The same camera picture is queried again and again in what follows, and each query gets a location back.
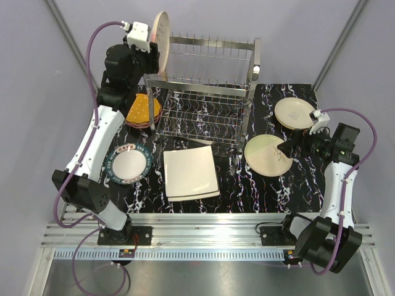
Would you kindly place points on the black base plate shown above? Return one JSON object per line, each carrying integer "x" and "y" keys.
{"x": 140, "y": 235}
{"x": 276, "y": 236}

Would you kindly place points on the left aluminium frame post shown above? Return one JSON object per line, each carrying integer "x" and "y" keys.
{"x": 67, "y": 34}

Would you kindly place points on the right aluminium frame post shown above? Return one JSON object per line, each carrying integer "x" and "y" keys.
{"x": 342, "y": 38}

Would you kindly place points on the tan round plate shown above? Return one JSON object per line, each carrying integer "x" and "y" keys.
{"x": 293, "y": 128}

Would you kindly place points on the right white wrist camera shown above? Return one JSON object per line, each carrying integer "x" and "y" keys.
{"x": 320, "y": 120}

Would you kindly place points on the pink and cream plate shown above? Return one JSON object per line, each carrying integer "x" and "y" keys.
{"x": 160, "y": 35}

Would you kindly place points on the white square plate black rim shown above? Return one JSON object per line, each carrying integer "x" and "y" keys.
{"x": 193, "y": 197}

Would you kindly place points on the aluminium mounting rail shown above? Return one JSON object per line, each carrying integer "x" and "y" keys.
{"x": 188, "y": 231}

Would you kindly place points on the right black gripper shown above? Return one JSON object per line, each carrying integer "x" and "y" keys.
{"x": 302, "y": 138}

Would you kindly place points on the black marble pattern mat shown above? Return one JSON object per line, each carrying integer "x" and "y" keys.
{"x": 242, "y": 190}

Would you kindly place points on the steel two-tier dish rack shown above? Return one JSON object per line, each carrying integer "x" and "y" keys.
{"x": 210, "y": 85}

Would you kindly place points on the pale green round plate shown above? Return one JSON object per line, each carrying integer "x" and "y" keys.
{"x": 263, "y": 156}

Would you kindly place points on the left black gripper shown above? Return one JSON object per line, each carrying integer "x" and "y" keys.
{"x": 151, "y": 58}

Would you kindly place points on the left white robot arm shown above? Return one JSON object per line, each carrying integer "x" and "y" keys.
{"x": 78, "y": 184}

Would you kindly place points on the orange polka dot plate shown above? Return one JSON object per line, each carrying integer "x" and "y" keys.
{"x": 139, "y": 111}

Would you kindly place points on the aluminium frame post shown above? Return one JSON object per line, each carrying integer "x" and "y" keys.
{"x": 67, "y": 34}
{"x": 342, "y": 38}

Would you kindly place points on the cream round plate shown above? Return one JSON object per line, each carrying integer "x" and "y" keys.
{"x": 294, "y": 112}

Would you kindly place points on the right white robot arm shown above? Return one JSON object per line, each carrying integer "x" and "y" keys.
{"x": 329, "y": 240}

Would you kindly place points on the slotted white cable duct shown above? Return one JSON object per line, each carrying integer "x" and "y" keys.
{"x": 172, "y": 254}

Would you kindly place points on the green rimmed white plate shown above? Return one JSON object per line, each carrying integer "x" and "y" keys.
{"x": 128, "y": 163}

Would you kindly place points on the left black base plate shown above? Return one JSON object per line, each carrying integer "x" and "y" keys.
{"x": 140, "y": 235}

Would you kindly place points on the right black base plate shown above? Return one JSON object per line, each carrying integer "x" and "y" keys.
{"x": 276, "y": 236}

